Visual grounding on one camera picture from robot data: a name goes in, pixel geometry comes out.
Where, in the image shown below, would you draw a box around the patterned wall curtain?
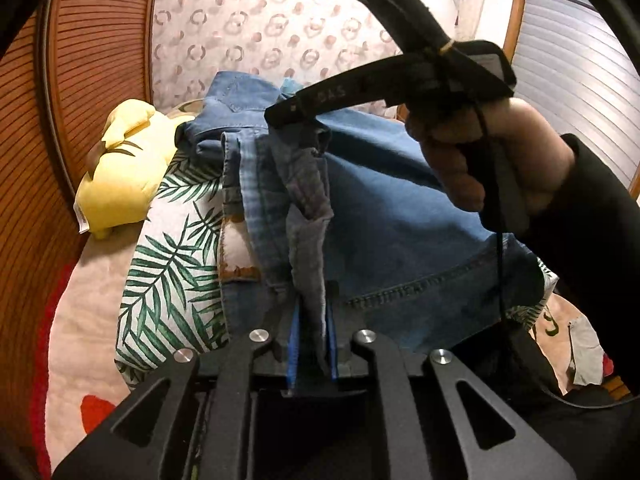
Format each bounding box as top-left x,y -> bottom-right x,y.
150,0 -> 461,117

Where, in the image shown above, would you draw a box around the window roller blind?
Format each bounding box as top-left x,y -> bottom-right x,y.
504,0 -> 639,196

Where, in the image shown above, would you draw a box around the yellow plush toy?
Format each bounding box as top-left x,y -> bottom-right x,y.
74,99 -> 200,238

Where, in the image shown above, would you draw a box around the floral bed sheet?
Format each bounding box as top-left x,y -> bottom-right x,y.
29,98 -> 633,480

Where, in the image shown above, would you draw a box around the black cable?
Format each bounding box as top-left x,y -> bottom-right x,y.
309,0 -> 509,321

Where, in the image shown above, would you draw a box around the person's right hand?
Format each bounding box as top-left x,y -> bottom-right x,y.
406,98 -> 575,234

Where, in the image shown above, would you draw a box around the palm leaf print blanket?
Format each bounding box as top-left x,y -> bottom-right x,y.
115,152 -> 229,388

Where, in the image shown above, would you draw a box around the blue denim pants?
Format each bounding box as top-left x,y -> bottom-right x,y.
176,72 -> 546,352

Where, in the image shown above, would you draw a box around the wooden louvered wardrobe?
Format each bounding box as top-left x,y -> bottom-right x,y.
1,0 -> 154,448

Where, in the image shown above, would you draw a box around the black sleeved right forearm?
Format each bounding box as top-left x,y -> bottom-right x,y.
498,130 -> 639,393

